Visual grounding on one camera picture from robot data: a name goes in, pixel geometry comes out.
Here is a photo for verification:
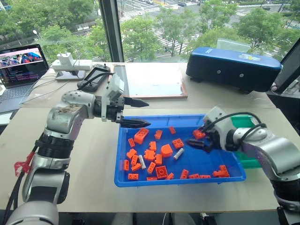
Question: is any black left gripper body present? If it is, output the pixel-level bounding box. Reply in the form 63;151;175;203
106;97;126;123

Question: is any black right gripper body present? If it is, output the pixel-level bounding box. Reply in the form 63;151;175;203
202;126;222;153

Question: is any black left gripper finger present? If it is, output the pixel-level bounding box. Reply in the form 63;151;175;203
116;115;151;129
123;96;150;108

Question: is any blue plastic bin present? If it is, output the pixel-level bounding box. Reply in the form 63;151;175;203
114;114;248;188

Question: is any green plastic bin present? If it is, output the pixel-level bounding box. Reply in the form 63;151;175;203
230;115;263;170

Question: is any large orange building brick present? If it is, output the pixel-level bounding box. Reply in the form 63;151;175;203
133;127;150;144

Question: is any square orange building brick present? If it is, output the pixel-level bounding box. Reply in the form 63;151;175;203
172;138;184;150

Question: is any silver cylindrical battery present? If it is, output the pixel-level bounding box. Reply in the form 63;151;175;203
172;148;184;161
138;154;147;170

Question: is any wood-framed glass board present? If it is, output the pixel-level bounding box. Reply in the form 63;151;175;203
112;62;188;100

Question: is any rounded orange building block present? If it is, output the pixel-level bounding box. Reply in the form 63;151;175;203
160;144;173;158

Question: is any L-shaped orange building brick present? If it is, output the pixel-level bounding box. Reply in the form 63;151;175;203
212;165;231;178

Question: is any black handheld controller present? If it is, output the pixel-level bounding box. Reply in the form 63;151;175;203
77;63;112;92

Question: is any large square orange brick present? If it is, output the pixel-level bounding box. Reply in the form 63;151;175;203
155;165;169;180

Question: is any white power strip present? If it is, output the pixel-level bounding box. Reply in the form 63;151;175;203
51;59;93;72

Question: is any dark tablet with white edge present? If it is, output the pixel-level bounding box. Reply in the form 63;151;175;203
55;69;86;82

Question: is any blue and black case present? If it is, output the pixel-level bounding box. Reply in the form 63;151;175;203
185;46;282;94

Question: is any white plug adapter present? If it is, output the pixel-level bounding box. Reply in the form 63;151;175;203
57;52;74;67

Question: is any black equipment stand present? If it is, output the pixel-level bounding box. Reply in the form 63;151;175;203
266;37;300;132

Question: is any grey open laptop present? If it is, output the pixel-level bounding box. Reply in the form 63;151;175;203
0;44;50;114

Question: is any red tape strip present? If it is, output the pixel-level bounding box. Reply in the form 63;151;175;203
14;150;36;177

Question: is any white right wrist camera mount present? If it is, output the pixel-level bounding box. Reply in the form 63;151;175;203
202;105;238;151

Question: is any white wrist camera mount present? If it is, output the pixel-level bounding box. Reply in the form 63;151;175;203
101;72;124;122
202;105;238;151

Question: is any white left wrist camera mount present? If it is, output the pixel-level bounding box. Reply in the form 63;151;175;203
101;72;124;122

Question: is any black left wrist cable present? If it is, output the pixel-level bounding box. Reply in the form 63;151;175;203
76;72;116;91

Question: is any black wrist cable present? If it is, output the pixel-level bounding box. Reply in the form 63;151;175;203
206;112;268;147
76;72;116;91

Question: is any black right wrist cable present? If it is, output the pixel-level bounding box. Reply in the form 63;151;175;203
206;112;268;147

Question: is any white cable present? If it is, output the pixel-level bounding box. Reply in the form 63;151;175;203
20;60;82;105

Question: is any dark window frame post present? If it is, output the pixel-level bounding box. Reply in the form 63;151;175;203
98;0;125;63

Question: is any black left arm cable bundle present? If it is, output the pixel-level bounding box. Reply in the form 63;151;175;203
1;145;39;225

